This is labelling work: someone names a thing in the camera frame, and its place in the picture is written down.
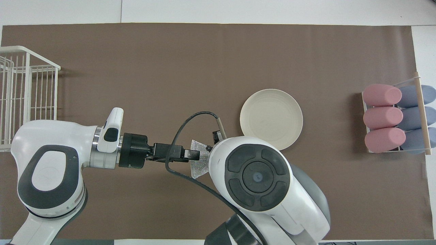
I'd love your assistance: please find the blue cup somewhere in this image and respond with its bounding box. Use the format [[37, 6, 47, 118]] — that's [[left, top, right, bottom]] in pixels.
[[399, 85, 436, 108], [402, 128, 436, 154], [402, 107, 436, 131]]

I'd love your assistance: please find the cream round plate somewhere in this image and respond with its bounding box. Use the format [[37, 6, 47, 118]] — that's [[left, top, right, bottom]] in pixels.
[[240, 89, 303, 151]]

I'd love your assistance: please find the brown table mat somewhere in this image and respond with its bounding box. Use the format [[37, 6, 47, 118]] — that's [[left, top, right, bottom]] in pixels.
[[0, 23, 434, 240]]

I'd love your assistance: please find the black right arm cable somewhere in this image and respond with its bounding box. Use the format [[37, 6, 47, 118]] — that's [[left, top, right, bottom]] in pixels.
[[165, 111, 273, 245]]

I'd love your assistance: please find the cup rack with wooden bar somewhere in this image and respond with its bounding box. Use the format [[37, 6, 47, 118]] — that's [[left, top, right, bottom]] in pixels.
[[361, 71, 433, 156]]

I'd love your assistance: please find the white wire dish rack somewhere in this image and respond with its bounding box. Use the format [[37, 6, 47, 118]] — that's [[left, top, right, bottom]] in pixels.
[[0, 46, 61, 152]]

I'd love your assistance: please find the pink cup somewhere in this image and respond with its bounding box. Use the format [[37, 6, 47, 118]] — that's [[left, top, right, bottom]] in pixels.
[[363, 107, 403, 130], [364, 128, 406, 153], [362, 84, 402, 106]]

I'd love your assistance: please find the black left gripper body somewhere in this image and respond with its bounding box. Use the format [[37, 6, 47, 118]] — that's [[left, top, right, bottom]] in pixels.
[[119, 133, 155, 169]]

